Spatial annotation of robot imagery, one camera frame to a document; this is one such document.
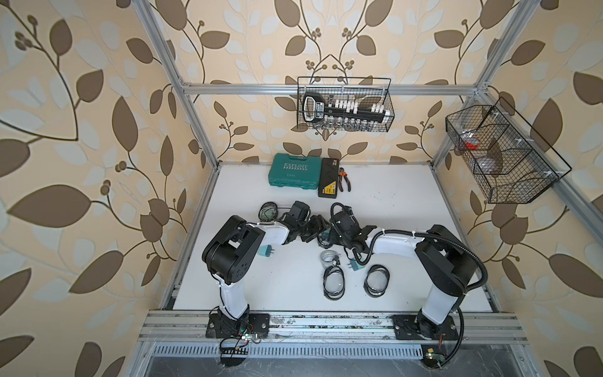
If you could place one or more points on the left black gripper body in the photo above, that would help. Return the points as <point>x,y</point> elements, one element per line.
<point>309,229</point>

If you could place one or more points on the wire basket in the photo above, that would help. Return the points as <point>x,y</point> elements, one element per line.
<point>352,88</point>
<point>516,162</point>

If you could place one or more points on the right wire basket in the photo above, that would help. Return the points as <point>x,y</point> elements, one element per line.
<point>516,162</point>

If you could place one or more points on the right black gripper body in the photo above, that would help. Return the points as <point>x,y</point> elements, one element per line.
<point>338,239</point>

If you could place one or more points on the green charger far left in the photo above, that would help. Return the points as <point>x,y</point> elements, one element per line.
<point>265,251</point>

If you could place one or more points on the green charger lower right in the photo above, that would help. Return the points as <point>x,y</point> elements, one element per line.
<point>354,265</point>

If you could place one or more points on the black yellow-label case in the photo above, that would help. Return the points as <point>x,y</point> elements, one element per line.
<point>329,178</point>

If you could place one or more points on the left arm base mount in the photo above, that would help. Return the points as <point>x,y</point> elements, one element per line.
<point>250,326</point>

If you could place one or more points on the green plastic tool case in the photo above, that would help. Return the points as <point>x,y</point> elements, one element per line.
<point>295,171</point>

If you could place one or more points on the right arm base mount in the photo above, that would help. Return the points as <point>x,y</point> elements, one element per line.
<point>431,323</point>

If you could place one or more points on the black socket set holder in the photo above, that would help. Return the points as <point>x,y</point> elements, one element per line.
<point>320,108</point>

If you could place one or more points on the orange black pliers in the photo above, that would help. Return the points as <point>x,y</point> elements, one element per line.
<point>343,180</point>

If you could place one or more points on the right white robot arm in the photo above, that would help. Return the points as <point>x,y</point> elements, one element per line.
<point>452,267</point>

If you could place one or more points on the back wire basket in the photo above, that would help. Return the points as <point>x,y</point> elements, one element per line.
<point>352,88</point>

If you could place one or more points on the green charger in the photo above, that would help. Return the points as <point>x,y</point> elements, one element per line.
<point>265,251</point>
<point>354,265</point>

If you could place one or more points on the aluminium front rail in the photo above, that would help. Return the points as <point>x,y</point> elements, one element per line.
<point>352,327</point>

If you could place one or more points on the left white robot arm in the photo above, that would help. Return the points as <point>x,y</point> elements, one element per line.
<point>230,253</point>

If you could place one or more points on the red item in basket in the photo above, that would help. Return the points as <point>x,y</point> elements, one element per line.
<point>469,142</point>

